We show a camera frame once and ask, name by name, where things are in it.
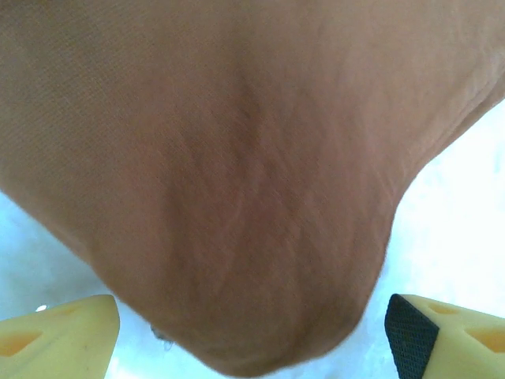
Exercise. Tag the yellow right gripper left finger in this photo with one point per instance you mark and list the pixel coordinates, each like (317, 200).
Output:
(59, 343)

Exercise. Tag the brown long pants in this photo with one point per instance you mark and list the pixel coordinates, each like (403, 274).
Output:
(244, 138)

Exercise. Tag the right gripper yellow right finger with black pad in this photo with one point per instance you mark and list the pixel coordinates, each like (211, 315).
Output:
(461, 347)

